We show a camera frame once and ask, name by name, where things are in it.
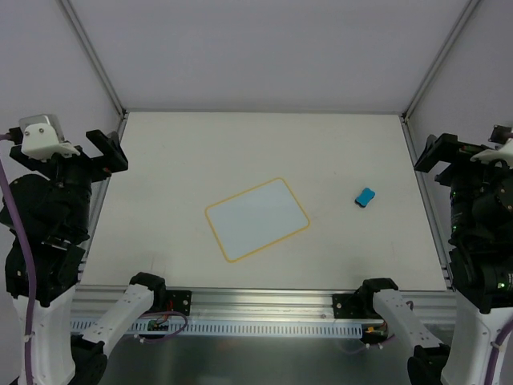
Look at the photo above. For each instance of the aluminium frame post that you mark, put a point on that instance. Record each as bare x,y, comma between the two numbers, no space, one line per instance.
448,44
78,29

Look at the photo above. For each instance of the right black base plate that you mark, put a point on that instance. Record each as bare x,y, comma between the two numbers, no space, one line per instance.
350,306

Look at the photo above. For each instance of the blue whiteboard eraser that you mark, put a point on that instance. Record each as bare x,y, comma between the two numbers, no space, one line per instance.
365,197

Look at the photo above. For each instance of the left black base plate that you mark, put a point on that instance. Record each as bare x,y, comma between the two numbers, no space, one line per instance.
179,301

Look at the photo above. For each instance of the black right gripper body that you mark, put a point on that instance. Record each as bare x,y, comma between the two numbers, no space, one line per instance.
458,156

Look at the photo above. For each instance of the yellow framed whiteboard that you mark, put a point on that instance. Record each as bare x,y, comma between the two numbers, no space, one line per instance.
255,219

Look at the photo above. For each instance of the left aluminium frame post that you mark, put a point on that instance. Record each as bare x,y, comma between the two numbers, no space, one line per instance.
78,29

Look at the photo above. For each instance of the aluminium mounting rail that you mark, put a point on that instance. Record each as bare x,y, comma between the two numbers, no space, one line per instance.
432,307

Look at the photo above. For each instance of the right aluminium frame post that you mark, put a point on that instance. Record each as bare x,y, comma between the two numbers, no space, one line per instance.
448,44

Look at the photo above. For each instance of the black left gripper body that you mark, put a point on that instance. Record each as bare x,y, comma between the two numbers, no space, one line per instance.
74,159

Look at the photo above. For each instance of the white slotted cable duct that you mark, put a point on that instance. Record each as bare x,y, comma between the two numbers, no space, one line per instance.
350,330

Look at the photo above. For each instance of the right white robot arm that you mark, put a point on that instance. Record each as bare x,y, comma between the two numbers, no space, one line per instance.
481,267

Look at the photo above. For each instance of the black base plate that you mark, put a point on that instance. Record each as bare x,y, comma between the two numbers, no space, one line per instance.
179,301
350,306

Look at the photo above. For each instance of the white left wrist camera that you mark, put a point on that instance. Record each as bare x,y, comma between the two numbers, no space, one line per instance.
42,137

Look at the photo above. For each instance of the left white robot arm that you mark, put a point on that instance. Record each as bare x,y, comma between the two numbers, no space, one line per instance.
47,211

